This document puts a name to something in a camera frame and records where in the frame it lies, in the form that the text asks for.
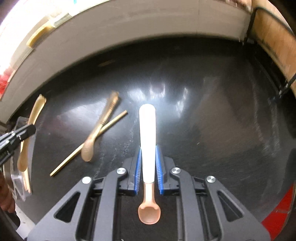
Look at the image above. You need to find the left hand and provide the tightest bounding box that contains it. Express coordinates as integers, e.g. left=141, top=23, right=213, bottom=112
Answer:
left=0, top=172, right=16, bottom=213

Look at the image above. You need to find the red object at edge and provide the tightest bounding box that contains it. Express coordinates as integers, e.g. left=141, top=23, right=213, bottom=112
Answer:
left=261, top=183, right=295, bottom=240

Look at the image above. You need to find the red printed package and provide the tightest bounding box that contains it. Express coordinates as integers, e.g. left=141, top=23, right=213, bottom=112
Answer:
left=0, top=68, right=14, bottom=97

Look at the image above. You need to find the wooden chopstick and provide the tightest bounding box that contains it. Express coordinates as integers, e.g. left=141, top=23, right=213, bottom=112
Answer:
left=50, top=110, right=127, bottom=177
left=22, top=140, right=32, bottom=193

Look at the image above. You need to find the clear plastic tray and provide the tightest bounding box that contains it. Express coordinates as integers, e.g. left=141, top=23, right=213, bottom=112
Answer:
left=9, top=116, right=35, bottom=202

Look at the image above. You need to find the yellow sponge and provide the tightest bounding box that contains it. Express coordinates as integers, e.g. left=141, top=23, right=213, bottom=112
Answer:
left=26, top=13, right=72, bottom=48

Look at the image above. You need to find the wooden spoon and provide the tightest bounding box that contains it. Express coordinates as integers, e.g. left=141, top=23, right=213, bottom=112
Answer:
left=16, top=94, right=47, bottom=172
left=81, top=91, right=119, bottom=162

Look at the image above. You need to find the wooden cutting board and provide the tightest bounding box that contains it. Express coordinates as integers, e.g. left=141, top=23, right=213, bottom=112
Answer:
left=245, top=1, right=295, bottom=92

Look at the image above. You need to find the white handled pink spoon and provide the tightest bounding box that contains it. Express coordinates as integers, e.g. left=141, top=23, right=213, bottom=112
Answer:
left=138, top=104, right=161, bottom=225

